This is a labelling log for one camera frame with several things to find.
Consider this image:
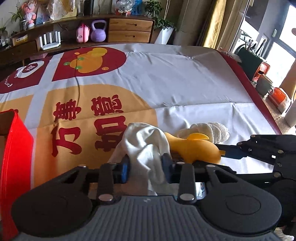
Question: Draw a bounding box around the white gauze towel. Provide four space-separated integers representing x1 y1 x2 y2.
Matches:
174 122 230 144

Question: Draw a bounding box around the cotton swab bag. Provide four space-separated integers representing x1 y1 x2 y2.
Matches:
195 182 207 199

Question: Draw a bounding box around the yellow rubber duck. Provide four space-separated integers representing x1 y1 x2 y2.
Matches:
165 132 226 164

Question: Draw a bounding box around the white cloth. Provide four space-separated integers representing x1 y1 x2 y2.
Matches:
109 123 179 196

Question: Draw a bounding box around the orange white jar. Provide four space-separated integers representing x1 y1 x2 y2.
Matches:
268 87 292 113

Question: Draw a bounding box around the green ceramic mug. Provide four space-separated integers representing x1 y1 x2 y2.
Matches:
255 74 274 96

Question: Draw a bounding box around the printed white tablecloth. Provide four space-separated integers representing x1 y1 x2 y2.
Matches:
1 44 280 188

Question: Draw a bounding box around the green orange utensil holder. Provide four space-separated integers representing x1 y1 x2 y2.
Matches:
236 47 270 81

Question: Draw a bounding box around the red gift box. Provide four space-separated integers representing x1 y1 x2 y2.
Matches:
1 109 34 240

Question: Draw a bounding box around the white standing air conditioner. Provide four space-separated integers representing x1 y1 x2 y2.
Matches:
173 0 212 46

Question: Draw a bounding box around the purple kettlebell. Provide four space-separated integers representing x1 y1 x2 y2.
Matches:
91 20 107 42

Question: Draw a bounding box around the white wifi router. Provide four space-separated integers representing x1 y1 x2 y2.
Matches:
39 31 61 51

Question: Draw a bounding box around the wooden tv cabinet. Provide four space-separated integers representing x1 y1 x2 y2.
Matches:
1 14 155 67

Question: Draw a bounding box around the potted green tree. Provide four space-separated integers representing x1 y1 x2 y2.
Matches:
144 0 176 45

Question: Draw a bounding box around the clear plastic bag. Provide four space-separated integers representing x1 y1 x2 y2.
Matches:
115 0 135 16

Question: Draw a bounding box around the black speaker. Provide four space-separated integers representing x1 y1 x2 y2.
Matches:
83 0 94 16

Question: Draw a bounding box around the floral cover cloth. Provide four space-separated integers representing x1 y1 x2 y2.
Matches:
47 0 77 21

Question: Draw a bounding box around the pink plush doll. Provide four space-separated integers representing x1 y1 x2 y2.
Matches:
21 1 37 28

